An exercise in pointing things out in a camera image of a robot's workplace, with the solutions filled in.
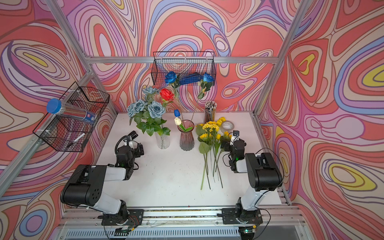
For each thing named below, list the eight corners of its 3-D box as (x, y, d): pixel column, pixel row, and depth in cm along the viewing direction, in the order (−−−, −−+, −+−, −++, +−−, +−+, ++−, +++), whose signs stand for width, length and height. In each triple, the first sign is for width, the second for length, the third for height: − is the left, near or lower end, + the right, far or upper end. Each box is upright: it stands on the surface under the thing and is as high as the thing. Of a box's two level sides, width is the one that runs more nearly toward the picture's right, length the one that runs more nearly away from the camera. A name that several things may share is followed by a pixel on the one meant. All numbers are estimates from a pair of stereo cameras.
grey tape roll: (221, 132, 108) (221, 130, 106) (219, 123, 114) (220, 120, 112) (234, 132, 108) (235, 130, 106) (232, 123, 114) (233, 120, 112)
